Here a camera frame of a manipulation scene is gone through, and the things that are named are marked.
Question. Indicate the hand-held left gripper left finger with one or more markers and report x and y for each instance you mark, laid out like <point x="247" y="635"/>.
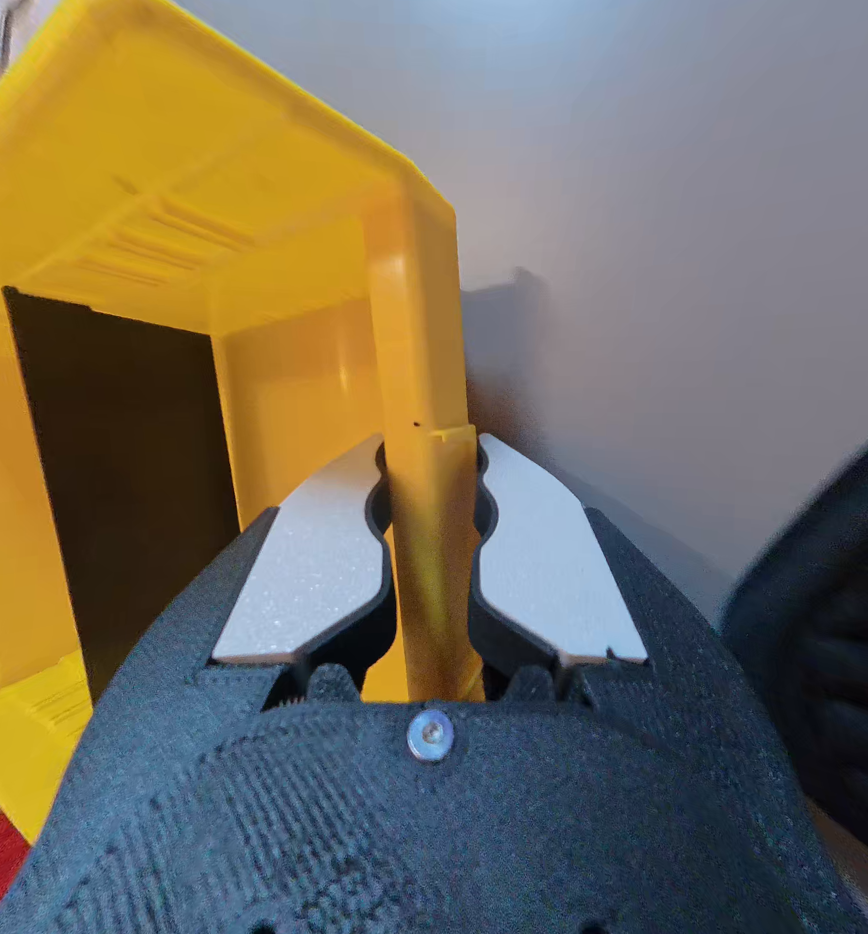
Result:
<point x="310" y="569"/>

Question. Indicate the black chair armrest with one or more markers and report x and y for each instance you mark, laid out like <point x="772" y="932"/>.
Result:
<point x="842" y="620"/>

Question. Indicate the yellow plastic bin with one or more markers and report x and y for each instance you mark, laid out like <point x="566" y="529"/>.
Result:
<point x="186" y="146"/>

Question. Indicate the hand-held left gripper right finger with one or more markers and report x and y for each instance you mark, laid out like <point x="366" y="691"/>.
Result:
<point x="550" y="562"/>

